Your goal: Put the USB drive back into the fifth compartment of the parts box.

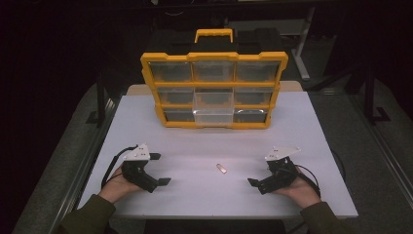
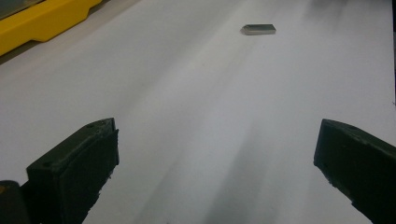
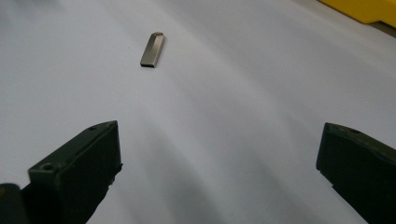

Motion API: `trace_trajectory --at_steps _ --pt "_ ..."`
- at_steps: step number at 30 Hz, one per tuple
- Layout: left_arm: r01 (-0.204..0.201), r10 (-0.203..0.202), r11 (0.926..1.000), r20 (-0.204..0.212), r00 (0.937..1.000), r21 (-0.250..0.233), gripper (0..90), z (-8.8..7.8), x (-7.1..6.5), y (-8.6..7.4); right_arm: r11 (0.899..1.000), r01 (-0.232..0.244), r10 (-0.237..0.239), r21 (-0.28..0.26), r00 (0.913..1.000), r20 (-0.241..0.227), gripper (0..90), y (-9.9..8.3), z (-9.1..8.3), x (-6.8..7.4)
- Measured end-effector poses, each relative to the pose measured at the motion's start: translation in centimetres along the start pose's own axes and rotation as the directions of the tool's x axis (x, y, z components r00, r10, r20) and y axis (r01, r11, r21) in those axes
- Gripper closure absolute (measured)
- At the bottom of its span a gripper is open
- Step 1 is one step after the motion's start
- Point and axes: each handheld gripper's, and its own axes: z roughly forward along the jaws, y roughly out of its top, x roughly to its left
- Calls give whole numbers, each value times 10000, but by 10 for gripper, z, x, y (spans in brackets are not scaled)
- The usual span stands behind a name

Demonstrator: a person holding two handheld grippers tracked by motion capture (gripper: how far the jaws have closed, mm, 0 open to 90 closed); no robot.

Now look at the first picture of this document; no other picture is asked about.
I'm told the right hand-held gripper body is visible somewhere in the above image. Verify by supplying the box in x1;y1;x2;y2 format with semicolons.
258;146;302;196

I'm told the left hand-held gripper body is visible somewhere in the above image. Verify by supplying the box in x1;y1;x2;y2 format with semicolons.
121;142;159;194

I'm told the clear plastic drawer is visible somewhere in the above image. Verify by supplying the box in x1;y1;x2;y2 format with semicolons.
192;90;235;128

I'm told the yellow black drawer organizer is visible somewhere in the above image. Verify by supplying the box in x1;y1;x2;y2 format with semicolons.
139;27;289;131

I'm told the person's left hand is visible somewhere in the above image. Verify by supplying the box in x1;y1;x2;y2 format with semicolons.
97;166;144;205

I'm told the person's right hand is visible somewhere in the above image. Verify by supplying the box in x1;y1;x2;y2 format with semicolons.
272;166;322;210

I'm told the black metal stand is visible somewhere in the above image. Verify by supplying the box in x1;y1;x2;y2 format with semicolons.
85;69;114;129
362;62;392;126

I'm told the white metal desk leg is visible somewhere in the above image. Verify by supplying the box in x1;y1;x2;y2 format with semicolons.
290;5;317;81

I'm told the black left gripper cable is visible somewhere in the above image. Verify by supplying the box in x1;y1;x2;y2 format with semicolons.
100;144;139;190

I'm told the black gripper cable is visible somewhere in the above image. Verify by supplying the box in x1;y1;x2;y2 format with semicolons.
100;144;139;190
293;164;322;200

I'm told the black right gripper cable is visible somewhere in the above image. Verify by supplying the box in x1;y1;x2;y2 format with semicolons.
293;164;322;200

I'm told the aluminium rail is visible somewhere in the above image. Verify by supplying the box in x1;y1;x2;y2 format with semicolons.
349;94;413;209
45;97;122;234

